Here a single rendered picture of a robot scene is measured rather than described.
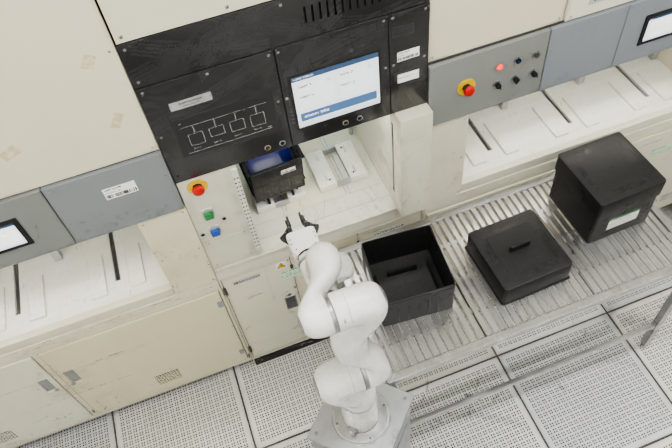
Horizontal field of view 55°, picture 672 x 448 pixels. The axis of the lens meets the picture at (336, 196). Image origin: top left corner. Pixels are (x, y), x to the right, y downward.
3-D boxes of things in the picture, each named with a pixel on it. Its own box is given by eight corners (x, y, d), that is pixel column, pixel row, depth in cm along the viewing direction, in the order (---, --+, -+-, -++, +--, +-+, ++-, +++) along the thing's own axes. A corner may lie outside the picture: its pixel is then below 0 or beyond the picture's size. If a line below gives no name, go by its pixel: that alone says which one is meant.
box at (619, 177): (587, 245, 255) (601, 207, 235) (546, 194, 272) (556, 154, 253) (648, 220, 260) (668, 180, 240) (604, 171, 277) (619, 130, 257)
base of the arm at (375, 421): (375, 453, 213) (373, 435, 199) (323, 430, 219) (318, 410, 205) (397, 401, 223) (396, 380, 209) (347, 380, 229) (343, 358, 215)
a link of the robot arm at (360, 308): (333, 368, 200) (382, 350, 203) (346, 404, 193) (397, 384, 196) (315, 286, 161) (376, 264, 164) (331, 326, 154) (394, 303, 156)
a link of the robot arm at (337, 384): (382, 405, 204) (379, 375, 185) (327, 427, 201) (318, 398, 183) (368, 371, 211) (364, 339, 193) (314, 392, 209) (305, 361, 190)
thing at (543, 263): (502, 306, 242) (506, 288, 232) (463, 246, 260) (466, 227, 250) (570, 278, 247) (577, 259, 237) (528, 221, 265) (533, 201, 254)
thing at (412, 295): (362, 267, 258) (359, 242, 245) (428, 248, 261) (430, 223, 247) (383, 327, 241) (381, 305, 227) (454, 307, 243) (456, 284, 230)
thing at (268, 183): (253, 210, 262) (241, 161, 236) (238, 174, 273) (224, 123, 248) (309, 189, 267) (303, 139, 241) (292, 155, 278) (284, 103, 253)
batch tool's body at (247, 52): (258, 374, 314) (118, 58, 162) (213, 227, 372) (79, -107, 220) (424, 312, 328) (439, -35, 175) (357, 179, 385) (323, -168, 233)
